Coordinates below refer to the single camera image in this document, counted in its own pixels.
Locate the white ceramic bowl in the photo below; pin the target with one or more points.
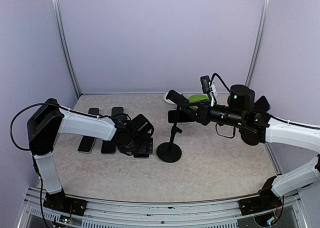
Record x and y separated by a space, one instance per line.
168 101

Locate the dark grey folding phone stand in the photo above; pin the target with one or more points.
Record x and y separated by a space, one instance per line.
94 112

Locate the aluminium frame post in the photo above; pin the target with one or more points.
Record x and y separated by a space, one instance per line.
258 42
65 49

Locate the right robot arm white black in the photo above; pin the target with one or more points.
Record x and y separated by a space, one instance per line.
256 125

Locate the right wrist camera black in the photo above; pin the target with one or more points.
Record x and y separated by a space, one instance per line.
205 84

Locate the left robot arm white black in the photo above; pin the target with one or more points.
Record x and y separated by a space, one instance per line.
132 137

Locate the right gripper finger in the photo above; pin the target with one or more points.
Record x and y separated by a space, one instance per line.
193 114
192 105

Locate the tall black clamp phone mount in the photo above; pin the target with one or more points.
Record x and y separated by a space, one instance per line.
169 152

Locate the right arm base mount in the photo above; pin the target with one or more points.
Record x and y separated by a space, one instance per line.
266 200

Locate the front aluminium rail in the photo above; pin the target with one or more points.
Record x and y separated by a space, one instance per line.
103 213

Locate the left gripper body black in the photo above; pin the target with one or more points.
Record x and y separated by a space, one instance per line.
145 147

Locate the right aluminium frame post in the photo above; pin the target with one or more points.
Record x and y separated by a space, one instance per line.
258 42

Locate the left aluminium frame post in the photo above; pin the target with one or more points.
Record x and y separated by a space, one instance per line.
65 49

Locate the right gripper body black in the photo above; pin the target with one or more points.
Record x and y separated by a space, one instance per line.
205 118

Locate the green plate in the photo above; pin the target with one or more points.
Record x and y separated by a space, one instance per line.
195 98

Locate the black phone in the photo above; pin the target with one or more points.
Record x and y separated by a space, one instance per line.
108 147
138 155
262 104

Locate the phone with clear case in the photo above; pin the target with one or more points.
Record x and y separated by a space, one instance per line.
86 144

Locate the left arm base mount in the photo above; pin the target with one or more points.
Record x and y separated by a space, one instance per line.
65 204

